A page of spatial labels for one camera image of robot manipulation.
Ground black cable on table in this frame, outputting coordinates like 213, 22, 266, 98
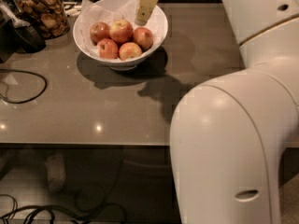
0, 68, 49, 105

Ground black round appliance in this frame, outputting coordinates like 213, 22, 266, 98
0, 18, 46, 63

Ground white paper bowl liner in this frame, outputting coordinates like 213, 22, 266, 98
78, 0, 165, 60

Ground red apple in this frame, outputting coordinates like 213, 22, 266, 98
90, 21, 109, 44
109, 20, 133, 44
133, 27, 153, 50
97, 38, 119, 59
119, 42, 142, 61

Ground black cables on floor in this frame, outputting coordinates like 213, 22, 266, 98
0, 193, 127, 224

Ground silver spoon handle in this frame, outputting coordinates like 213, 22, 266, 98
0, 0, 30, 28

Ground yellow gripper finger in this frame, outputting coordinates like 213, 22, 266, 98
135, 0, 159, 26

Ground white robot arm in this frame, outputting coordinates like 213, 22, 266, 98
170, 0, 299, 224

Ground glass jar of dried slices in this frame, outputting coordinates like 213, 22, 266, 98
14, 0, 69, 39

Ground white ceramic bowl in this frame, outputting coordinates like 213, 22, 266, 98
72, 0, 169, 72

